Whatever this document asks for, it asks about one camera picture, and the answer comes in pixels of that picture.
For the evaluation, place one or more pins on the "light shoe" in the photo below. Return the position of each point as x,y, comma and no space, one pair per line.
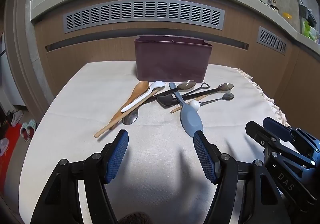
3,146

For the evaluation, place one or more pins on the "grey slipper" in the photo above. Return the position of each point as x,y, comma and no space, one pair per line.
16,117

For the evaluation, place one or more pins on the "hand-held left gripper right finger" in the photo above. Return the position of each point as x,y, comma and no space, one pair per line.
203,159

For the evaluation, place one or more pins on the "small grey vent grille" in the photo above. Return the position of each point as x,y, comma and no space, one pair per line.
260,39

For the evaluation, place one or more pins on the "blue-grey rice paddle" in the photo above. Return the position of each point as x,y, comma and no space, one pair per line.
191,119

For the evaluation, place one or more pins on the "large grey vent grille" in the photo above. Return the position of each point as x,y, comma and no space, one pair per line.
70,26

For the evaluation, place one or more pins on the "cream fringed tablecloth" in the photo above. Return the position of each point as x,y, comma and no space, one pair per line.
75,94

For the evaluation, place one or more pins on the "jar with yellow lid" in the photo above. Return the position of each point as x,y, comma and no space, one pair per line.
287,18

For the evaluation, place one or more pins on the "wooden spoon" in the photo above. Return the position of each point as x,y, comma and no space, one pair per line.
141,88

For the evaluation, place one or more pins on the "white ceramic spoon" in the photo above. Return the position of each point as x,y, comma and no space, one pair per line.
194,105

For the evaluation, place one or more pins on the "maroon utensil holder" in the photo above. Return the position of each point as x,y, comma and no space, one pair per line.
172,61

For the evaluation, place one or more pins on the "black container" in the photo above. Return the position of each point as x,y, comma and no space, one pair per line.
308,15

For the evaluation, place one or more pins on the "red floor mat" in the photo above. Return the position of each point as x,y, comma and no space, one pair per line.
10,164

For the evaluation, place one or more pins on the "dark fuzzy object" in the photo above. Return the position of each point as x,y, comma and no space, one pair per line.
135,218

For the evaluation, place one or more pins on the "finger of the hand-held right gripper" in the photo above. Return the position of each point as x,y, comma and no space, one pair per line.
277,127
258,132

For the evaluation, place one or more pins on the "wooden cabinet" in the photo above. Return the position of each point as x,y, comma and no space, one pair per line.
100,49

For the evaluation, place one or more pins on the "black spoon with translucent bowl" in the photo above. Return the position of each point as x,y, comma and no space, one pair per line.
187,85

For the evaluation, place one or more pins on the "dark spoon with brown bowl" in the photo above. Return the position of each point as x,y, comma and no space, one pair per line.
226,86

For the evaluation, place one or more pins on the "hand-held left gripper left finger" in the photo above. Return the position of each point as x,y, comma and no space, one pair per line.
117,156

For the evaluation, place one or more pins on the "green bag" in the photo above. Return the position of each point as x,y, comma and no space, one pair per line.
307,30

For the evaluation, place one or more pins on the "long wooden chopstick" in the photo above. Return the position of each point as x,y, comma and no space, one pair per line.
105,131

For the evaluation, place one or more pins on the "patterned slipper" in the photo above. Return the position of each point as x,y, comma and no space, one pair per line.
28,130

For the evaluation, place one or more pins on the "small steel spoon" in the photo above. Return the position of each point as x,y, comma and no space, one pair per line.
228,96

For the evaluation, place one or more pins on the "white plastic spoon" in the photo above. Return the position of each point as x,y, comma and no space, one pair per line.
140,100

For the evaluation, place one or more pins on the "short wooden chopstick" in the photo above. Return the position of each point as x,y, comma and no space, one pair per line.
176,109

